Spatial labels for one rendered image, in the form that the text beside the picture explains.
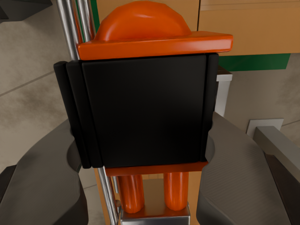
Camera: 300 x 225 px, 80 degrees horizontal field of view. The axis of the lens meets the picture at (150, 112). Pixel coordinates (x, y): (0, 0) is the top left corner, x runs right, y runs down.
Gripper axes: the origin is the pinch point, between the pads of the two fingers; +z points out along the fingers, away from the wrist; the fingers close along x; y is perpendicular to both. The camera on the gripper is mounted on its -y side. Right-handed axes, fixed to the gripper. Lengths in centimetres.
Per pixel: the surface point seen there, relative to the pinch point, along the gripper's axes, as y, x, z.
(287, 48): 9, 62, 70
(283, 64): 31, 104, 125
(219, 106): 33, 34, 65
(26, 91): 44, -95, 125
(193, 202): 53, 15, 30
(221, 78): 19, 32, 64
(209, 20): -3, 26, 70
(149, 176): 38.9, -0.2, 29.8
